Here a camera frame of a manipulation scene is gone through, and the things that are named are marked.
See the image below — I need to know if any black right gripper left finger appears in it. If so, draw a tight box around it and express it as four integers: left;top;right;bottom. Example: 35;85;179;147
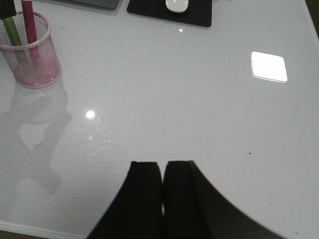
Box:
87;162;163;239

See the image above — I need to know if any black mouse pad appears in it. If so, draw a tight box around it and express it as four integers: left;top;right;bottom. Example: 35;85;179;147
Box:
127;0;212;27

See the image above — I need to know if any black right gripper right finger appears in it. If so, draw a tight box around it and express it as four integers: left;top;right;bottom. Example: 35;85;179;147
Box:
163;161;281;239

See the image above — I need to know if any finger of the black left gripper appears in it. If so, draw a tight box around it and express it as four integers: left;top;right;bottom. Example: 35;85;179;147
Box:
0;0;16;19

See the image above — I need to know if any pink mesh pen holder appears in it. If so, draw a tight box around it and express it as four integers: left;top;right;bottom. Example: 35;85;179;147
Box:
0;11;62;88

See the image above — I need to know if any pink highlighter pen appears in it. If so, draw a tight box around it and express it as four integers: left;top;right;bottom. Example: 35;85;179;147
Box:
21;0;39;65

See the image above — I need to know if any green highlighter pen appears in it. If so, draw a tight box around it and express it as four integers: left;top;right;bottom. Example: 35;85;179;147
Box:
2;16;27;64

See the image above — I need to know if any grey open laptop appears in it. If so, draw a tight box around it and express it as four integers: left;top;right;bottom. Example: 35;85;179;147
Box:
43;0;122;11

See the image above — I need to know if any white computer mouse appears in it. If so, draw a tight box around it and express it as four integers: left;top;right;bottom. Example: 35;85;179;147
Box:
165;0;189;13

